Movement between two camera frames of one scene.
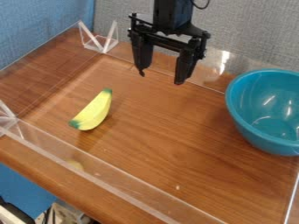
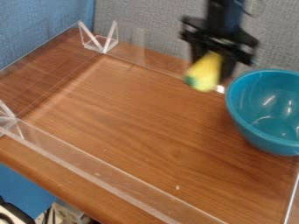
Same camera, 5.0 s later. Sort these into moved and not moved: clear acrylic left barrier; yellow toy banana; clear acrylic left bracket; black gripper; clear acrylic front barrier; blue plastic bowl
Moved: yellow toy banana; black gripper
Not moved: clear acrylic left bracket; blue plastic bowl; clear acrylic front barrier; clear acrylic left barrier
